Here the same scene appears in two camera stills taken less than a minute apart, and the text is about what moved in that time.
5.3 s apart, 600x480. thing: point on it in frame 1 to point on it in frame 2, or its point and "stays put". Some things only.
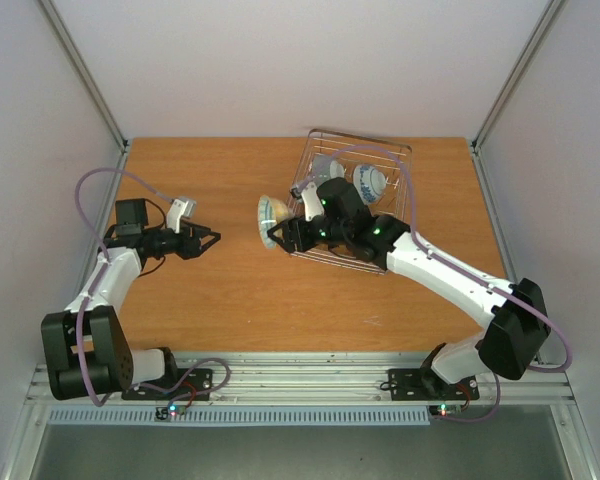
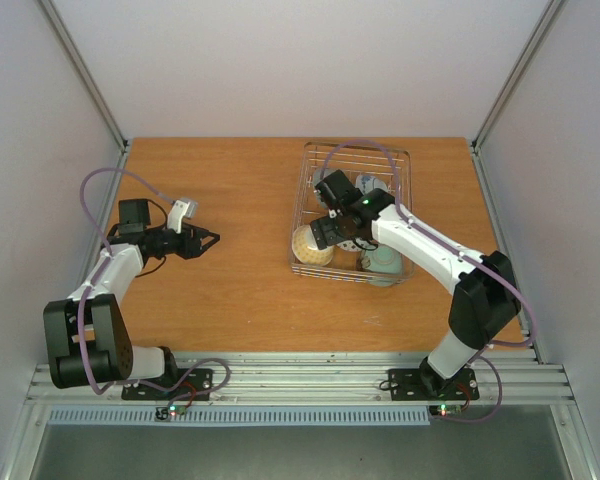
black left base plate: x=194 y=385 stays put
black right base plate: x=422 y=384 stays put
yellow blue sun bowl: x=271 y=212 to x=306 y=250
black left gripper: x=191 y=244 stays put
